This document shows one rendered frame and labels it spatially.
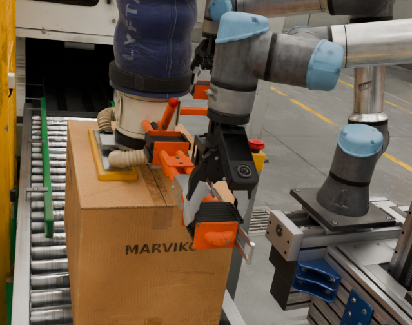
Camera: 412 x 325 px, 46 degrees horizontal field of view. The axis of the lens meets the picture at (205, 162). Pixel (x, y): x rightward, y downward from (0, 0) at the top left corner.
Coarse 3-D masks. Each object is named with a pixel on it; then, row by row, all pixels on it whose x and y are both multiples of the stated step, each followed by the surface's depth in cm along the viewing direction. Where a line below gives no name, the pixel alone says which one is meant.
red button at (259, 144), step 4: (248, 140) 182; (252, 140) 181; (256, 140) 182; (260, 140) 183; (252, 144) 178; (256, 144) 178; (260, 144) 178; (264, 144) 180; (252, 148) 179; (256, 148) 178; (260, 148) 178; (256, 152) 180
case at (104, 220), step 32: (96, 128) 156; (96, 192) 116; (128, 192) 119; (160, 192) 121; (224, 192) 126; (64, 224) 172; (96, 224) 112; (128, 224) 114; (160, 224) 117; (96, 256) 115; (128, 256) 118; (160, 256) 121; (192, 256) 124; (224, 256) 127; (96, 288) 119; (128, 288) 122; (160, 288) 125; (192, 288) 129; (224, 288) 132; (96, 320) 123; (128, 320) 127; (160, 320) 130; (192, 320) 134
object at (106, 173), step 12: (96, 132) 147; (108, 132) 142; (96, 144) 139; (96, 156) 132; (108, 156) 131; (96, 168) 128; (108, 168) 124; (120, 168) 125; (132, 168) 128; (108, 180) 123; (120, 180) 124; (132, 180) 125
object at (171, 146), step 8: (152, 136) 116; (160, 136) 116; (168, 136) 117; (176, 136) 118; (184, 136) 116; (152, 144) 110; (160, 144) 109; (168, 144) 110; (176, 144) 111; (184, 144) 111; (144, 152) 115; (152, 152) 111; (168, 152) 111; (184, 152) 112; (152, 160) 111; (160, 160) 111
